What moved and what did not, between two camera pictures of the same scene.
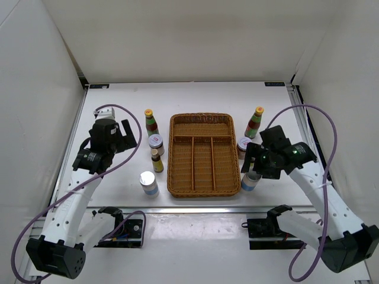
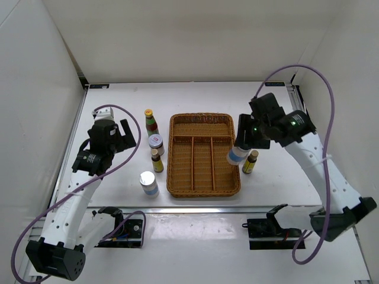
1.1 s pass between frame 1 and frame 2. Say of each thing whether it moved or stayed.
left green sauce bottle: stayed
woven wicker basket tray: stayed
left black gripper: stayed
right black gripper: moved
